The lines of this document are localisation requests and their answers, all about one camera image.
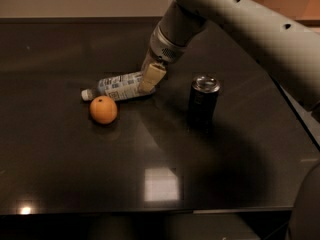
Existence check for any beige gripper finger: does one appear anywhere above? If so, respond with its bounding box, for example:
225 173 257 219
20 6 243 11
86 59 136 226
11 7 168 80
138 62 167 93
141 49 160 72

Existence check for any blue plastic water bottle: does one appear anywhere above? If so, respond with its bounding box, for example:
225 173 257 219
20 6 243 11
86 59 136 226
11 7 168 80
81 72 155 101

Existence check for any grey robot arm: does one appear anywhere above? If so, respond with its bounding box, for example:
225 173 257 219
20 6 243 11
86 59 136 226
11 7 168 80
139 0 320 119

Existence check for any black drink can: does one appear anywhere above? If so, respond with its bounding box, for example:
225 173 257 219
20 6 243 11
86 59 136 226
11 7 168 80
187 75 221 128

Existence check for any orange fruit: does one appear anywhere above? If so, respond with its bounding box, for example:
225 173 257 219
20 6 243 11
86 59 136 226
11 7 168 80
89 96 118 124

